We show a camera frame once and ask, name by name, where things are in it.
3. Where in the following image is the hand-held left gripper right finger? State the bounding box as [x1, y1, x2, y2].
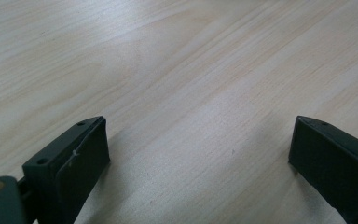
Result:
[288, 115, 358, 224]

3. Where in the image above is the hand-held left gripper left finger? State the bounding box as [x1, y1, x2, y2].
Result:
[21, 116, 111, 224]

